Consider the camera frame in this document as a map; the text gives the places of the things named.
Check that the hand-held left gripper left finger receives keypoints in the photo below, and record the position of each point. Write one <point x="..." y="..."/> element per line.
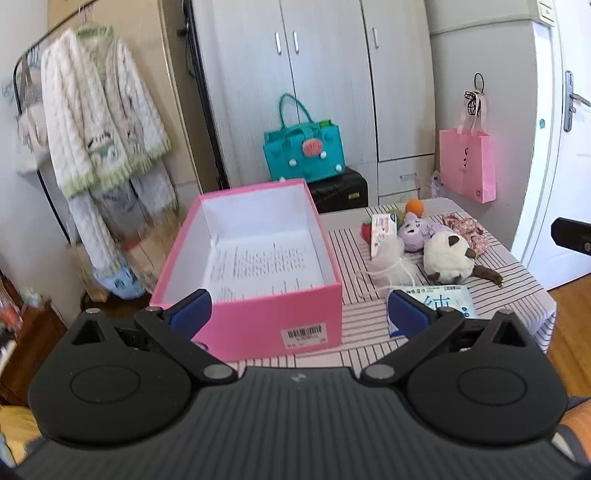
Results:
<point x="191" y="311"/>

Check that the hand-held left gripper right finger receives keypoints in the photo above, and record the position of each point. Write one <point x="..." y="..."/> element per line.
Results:
<point x="408" y="314"/>

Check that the blue white wipes packet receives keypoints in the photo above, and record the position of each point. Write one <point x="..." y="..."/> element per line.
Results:
<point x="455" y="302"/>

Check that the white brown cat plush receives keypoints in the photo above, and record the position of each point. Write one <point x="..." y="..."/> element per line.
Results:
<point x="445" y="258"/>

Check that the pink cardboard box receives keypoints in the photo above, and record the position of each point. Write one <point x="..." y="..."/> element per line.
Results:
<point x="258" y="323"/>

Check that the purple plush toy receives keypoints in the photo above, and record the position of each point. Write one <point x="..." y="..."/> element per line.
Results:
<point x="415" y="233"/>

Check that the small white carton box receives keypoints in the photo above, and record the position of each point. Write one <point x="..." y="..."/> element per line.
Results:
<point x="383" y="235"/>

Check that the red strawberry plush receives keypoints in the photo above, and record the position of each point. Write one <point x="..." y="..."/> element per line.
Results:
<point x="366" y="230"/>

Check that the floral fabric scrunchie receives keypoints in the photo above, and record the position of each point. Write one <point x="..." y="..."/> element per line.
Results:
<point x="471" y="230"/>

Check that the orange ball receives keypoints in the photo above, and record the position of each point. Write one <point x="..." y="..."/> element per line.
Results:
<point x="414" y="206"/>

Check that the white door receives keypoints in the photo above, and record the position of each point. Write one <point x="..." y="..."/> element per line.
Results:
<point x="568" y="184"/>

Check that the pink shopping bag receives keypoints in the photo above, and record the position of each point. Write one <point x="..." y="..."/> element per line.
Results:
<point x="466" y="161"/>

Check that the clear plastic bag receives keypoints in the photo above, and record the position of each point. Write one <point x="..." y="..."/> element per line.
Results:
<point x="437" y="184"/>

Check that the white fluffy pajama pants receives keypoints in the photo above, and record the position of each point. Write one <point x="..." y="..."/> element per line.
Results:
<point x="92" y="221"/>

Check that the black suitcase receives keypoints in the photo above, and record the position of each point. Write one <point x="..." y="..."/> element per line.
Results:
<point x="339" y="191"/>

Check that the dark wooden cabinet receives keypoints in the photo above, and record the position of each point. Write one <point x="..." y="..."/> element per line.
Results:
<point x="32" y="346"/>

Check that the teal felt tote bag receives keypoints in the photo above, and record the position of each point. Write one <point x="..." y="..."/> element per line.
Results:
<point x="281" y="152"/>

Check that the white green fluffy cardigan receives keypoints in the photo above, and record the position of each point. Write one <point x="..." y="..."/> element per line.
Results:
<point x="92" y="115"/>

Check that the grey white wardrobe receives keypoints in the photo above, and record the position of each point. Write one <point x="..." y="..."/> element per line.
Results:
<point x="332" y="92"/>

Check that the white hanging garment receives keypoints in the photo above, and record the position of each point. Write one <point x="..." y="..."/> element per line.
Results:
<point x="30" y="134"/>

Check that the black clothes rack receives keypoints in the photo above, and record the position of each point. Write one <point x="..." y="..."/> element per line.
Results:
<point x="16" y="85"/>

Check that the beige wall switch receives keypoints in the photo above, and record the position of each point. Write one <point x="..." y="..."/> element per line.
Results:
<point x="547" y="11"/>

